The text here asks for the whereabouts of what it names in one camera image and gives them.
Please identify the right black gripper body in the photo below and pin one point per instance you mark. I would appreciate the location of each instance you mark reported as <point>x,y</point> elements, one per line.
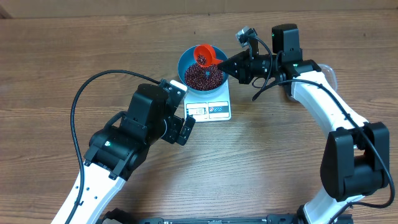
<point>263,68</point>

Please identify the red beans in bowl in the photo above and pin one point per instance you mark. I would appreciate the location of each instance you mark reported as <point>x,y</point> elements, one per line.
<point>203,78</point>

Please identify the blue bowl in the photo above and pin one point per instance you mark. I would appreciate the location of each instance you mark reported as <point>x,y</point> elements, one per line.
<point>187,59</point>

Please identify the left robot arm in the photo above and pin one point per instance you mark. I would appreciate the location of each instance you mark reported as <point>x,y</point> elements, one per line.
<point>122,146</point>

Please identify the clear plastic container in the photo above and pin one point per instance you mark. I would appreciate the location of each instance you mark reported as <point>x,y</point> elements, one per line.
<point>326,75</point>

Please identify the white kitchen scale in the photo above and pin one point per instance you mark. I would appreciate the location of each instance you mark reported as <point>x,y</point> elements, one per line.
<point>208,106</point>

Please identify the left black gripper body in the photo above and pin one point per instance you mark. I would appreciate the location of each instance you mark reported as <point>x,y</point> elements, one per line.
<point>173,129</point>

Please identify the red measuring scoop blue handle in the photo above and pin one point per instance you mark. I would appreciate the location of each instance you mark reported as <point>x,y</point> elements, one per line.
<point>205,55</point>

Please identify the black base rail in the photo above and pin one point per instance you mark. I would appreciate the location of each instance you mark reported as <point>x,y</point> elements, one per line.
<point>118,216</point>

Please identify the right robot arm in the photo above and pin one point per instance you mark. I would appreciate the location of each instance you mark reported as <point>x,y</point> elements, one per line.
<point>355,161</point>

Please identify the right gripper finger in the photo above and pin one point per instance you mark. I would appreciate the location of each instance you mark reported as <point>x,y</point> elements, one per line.
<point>234,63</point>
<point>235,75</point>

